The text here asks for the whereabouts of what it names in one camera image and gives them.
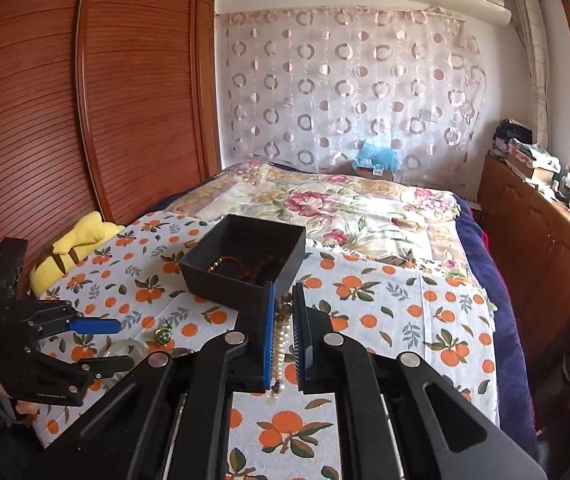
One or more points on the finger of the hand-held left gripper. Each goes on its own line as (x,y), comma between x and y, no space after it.
(110,365)
(95,326)

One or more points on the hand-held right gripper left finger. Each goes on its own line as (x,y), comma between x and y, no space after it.
(267,345)

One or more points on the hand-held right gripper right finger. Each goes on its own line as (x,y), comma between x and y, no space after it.
(301,350)

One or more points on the pale green jade bangle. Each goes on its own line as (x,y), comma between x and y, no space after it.
(130,346)

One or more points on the black jewelry box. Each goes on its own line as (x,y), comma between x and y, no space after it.
(205,280)

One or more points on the orange fruit print cloth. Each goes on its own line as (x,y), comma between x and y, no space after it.
(365,310)

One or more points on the yellow plush toy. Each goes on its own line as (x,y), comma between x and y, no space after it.
(75,245)

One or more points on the floral quilt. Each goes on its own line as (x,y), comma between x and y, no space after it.
(340,210)

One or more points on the cardboard box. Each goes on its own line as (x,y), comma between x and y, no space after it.
(372,172)

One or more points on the dark blue blanket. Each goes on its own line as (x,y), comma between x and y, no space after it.
(495,285)

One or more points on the blue plastic bag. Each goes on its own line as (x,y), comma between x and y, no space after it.
(377,154)

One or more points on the wooden slatted wardrobe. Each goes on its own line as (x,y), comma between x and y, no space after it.
(115,110)

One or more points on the wooden cabinet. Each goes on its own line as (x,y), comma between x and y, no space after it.
(530,240)

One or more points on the sheer circle pattern curtain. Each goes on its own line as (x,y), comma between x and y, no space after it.
(355,85)

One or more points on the pile of clothes and books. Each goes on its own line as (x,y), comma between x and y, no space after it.
(520,150)

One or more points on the patterned window curtain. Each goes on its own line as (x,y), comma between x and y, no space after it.
(532,60)

